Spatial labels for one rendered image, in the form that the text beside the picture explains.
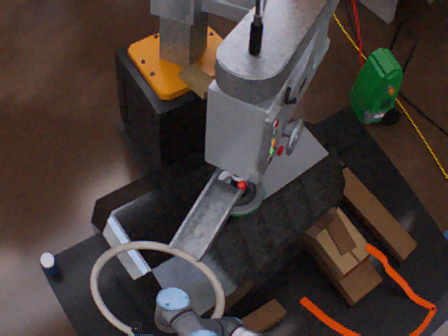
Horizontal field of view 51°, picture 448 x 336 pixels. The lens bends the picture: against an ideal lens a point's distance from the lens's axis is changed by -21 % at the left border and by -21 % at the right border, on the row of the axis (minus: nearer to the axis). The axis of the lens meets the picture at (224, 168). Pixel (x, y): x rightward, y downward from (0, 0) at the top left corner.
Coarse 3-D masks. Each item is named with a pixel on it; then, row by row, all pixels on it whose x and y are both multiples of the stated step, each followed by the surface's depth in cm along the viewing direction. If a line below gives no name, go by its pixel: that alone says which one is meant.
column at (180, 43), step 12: (168, 24) 269; (180, 24) 265; (204, 24) 279; (168, 36) 277; (180, 36) 273; (192, 36) 272; (204, 36) 288; (168, 48) 285; (180, 48) 281; (192, 48) 281; (204, 48) 297; (168, 60) 293; (180, 60) 288; (192, 60) 289
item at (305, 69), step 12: (324, 24) 218; (312, 48) 213; (324, 48) 245; (300, 60) 213; (312, 60) 224; (300, 72) 213; (312, 72) 235; (300, 84) 218; (288, 96) 190; (300, 96) 230; (288, 108) 214; (288, 120) 225
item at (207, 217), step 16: (208, 192) 220; (224, 192) 222; (240, 192) 217; (192, 208) 213; (208, 208) 218; (224, 208) 218; (192, 224) 214; (208, 224) 214; (176, 240) 207; (192, 240) 211; (208, 240) 206
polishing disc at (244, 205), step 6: (222, 174) 247; (228, 174) 248; (222, 180) 246; (228, 180) 246; (252, 186) 245; (258, 186) 245; (252, 192) 243; (258, 192) 243; (246, 198) 242; (252, 198) 242; (258, 198) 242; (240, 204) 240; (246, 204) 240; (252, 204) 240; (258, 204) 240; (234, 210) 238; (240, 210) 238; (246, 210) 238
